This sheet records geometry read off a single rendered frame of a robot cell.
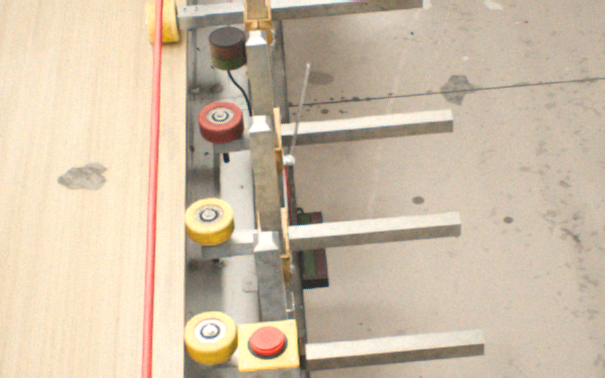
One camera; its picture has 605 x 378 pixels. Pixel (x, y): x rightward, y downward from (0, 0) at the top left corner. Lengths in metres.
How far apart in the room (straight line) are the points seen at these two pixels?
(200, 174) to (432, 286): 0.82
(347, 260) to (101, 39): 1.03
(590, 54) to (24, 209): 2.14
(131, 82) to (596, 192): 1.48
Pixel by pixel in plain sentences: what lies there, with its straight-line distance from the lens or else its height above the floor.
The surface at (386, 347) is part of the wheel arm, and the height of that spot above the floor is 0.84.
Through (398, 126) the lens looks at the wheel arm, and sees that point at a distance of 2.36.
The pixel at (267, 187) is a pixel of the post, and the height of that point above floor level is 1.01.
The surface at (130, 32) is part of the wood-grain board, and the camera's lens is 2.58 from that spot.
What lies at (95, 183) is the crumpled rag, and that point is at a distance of 2.25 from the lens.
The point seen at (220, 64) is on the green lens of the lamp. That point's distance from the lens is 2.19.
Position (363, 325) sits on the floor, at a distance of 3.16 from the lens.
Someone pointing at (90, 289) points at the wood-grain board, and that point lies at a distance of 2.09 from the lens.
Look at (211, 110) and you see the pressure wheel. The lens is 2.36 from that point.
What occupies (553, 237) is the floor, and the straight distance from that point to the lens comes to 3.37.
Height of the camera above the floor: 2.40
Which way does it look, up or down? 44 degrees down
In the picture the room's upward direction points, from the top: 5 degrees counter-clockwise
